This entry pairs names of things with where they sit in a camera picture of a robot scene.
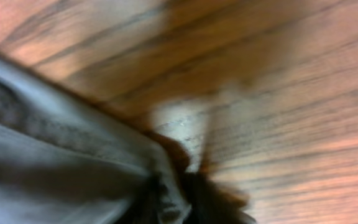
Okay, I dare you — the grey shorts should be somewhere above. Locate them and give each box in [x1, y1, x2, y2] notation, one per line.
[0, 58, 254, 224]

